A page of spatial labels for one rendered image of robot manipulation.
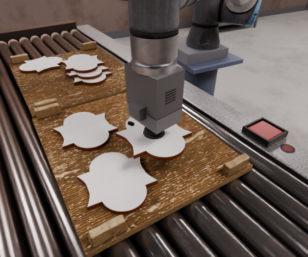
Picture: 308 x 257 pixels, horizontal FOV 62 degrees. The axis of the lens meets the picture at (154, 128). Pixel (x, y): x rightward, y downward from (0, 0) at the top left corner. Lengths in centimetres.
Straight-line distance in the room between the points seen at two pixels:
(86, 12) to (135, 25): 388
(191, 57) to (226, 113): 45
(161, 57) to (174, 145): 17
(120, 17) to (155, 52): 405
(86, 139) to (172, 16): 33
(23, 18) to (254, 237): 397
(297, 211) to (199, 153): 20
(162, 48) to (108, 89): 43
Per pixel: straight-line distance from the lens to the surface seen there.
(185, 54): 112
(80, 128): 62
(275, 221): 51
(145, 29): 38
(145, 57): 40
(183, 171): 51
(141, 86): 43
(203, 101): 78
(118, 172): 50
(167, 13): 38
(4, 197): 57
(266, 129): 68
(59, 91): 82
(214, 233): 46
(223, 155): 56
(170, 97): 43
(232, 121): 71
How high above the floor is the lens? 130
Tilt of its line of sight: 36 degrees down
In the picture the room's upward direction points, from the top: straight up
